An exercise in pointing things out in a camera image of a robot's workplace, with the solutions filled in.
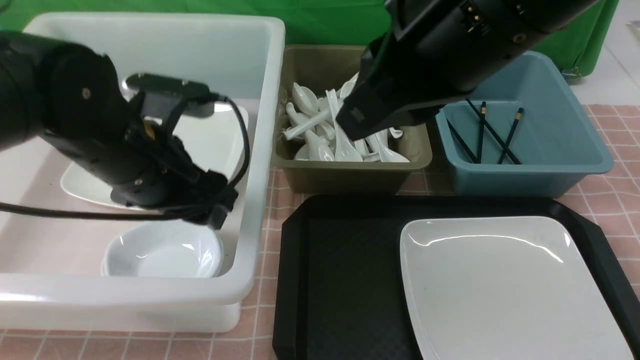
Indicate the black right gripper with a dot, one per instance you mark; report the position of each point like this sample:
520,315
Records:
398,87

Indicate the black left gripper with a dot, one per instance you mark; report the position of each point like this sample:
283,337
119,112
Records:
174,184

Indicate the black chopstick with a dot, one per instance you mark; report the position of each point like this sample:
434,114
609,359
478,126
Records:
495,134
469,153

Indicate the white rectangular rice plate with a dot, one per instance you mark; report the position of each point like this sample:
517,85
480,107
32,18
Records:
505,288

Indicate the white spoon blue handle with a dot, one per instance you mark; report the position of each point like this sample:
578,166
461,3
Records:
385,154

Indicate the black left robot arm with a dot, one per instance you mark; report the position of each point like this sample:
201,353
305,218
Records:
70,96

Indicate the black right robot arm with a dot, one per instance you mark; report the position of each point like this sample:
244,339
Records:
436,52

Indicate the white square plate in tub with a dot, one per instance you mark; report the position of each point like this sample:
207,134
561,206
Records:
214,143

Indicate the olive green plastic bin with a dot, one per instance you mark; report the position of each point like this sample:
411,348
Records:
324,67

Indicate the white bowl in tub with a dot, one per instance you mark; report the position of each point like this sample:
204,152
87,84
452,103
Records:
169,249

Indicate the white spoon upright centre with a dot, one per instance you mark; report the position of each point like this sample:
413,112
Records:
345,151

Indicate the dark chopstick in bin left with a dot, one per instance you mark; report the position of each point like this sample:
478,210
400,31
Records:
481,130

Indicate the dark chopstick in bin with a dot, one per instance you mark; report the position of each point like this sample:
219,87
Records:
510,136
481,130

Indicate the dark chopstick in bin right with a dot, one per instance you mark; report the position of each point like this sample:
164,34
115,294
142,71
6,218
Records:
510,136

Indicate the blue plastic bin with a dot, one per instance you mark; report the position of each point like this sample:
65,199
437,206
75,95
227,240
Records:
555,140

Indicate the large white plastic tub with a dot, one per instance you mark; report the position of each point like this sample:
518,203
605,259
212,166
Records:
50,276

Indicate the green backdrop cloth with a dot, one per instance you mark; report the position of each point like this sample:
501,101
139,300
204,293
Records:
355,22

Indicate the black serving tray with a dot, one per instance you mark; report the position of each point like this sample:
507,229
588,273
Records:
340,291

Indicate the pink checkered tablecloth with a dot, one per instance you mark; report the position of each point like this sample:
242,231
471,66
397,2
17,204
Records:
610,200

